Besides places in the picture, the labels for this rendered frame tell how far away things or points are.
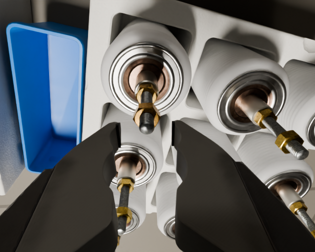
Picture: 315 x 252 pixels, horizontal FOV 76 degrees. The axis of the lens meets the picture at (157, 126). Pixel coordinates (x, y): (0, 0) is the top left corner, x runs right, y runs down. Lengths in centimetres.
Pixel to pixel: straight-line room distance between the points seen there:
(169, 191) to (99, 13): 29
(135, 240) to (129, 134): 72
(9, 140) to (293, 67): 49
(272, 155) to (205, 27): 21
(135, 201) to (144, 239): 60
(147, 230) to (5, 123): 63
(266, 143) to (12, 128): 45
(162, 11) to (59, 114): 37
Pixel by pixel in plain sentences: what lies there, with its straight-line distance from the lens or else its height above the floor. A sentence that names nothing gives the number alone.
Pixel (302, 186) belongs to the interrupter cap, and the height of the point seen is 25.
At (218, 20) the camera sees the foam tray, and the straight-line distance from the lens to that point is 28.
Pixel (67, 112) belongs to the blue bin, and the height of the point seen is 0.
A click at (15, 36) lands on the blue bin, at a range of 40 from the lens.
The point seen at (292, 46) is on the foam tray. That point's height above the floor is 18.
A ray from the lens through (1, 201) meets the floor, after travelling 86.
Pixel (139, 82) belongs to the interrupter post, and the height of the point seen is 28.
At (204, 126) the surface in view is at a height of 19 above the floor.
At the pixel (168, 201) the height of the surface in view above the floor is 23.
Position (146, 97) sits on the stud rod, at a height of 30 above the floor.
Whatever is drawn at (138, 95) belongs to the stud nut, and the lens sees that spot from 17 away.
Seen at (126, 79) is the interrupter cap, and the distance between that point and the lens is 21.
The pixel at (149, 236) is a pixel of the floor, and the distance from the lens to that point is 91.
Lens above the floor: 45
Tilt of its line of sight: 58 degrees down
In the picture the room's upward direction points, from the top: 175 degrees clockwise
